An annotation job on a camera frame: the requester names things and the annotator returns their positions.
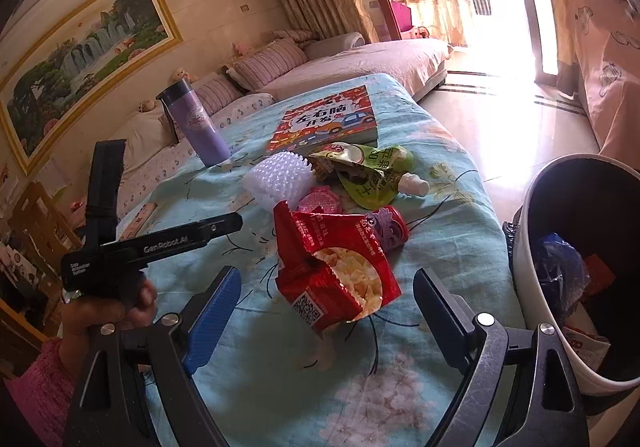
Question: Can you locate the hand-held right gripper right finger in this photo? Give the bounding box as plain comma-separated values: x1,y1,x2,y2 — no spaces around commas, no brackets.
413,267,587,447

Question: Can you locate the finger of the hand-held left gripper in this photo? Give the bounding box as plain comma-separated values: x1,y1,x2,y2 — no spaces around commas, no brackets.
84,140,127,246
190,213,244,243

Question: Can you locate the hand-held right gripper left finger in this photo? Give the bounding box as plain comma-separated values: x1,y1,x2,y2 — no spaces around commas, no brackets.
62,265,242,447

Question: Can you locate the white trash bin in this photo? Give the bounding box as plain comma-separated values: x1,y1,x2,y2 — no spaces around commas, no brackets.
502,153,640,418

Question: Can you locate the red popcorn snack bag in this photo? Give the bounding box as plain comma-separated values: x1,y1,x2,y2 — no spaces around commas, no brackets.
272,201,402,334

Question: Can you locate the red foil wrapper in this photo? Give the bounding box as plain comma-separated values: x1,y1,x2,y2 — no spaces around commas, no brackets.
582,254,616,295

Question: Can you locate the person's left forearm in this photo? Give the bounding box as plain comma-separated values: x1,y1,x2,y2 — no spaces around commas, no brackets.
15,327,76,433

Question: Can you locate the person's left hand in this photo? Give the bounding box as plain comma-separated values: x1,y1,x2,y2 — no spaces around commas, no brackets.
60,276,159,353

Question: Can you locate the brown remote-like bar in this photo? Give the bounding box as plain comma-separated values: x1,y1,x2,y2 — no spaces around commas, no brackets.
117,201,161,240

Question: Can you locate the white cushion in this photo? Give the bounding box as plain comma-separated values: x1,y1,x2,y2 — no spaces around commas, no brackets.
120,107,176,168

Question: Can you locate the wooden chair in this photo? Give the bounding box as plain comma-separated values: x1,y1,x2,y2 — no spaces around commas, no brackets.
7,180,83,288

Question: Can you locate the white spiky foam pad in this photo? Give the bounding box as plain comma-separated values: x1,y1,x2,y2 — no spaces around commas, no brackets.
242,151,317,210

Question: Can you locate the purple water bottle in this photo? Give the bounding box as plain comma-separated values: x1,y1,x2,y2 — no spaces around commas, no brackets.
156,78,232,166

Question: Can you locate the pink round jelly cup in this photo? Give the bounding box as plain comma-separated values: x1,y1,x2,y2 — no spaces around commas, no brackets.
295,184,343,215

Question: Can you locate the purple snack cup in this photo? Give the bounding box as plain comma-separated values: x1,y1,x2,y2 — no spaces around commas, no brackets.
365,206,410,248

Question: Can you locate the teal floral tablecloth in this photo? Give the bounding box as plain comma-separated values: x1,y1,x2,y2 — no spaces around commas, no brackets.
75,73,526,447

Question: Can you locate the framed landscape painting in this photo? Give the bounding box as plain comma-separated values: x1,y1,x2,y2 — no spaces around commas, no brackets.
0,0,183,175

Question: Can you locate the striped pink pillow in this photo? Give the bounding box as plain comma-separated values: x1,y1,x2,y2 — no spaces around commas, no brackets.
227,38,308,90
272,30,318,48
192,74,246,115

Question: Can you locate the colourful children's book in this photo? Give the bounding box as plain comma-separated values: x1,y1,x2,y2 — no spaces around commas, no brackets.
265,84,379,155

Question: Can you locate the green drink pouch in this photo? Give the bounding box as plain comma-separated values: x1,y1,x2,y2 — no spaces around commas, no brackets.
307,142,431,209

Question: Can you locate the pale fabric sofa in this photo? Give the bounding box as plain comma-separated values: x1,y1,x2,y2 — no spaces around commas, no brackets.
117,30,451,188

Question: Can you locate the bright pink chair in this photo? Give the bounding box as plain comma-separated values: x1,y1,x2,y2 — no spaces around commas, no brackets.
390,0,413,28

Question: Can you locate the pink heart-print cover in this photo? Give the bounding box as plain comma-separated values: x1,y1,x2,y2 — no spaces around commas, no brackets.
565,0,640,168

